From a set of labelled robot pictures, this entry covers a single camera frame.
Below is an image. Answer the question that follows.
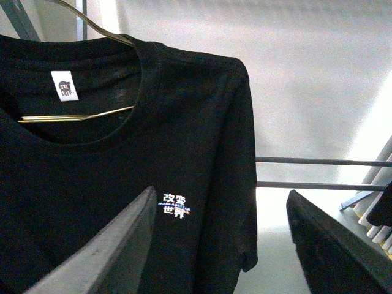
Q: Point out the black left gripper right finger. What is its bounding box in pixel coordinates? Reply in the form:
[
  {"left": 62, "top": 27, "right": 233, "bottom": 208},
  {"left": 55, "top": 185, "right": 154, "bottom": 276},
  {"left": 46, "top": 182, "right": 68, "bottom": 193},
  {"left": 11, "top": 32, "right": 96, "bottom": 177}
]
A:
[{"left": 286, "top": 190, "right": 391, "bottom": 294}]

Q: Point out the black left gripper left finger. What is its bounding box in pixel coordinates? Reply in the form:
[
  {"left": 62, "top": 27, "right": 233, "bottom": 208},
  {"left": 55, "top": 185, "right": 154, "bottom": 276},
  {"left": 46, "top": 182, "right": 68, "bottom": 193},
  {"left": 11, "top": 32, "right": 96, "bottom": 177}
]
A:
[{"left": 27, "top": 186, "right": 157, "bottom": 293}]

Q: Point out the black printed t-shirt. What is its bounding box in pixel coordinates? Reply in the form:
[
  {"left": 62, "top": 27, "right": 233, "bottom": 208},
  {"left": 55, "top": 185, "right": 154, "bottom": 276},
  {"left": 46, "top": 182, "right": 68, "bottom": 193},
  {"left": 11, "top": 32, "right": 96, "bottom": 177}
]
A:
[{"left": 1, "top": 36, "right": 257, "bottom": 293}]

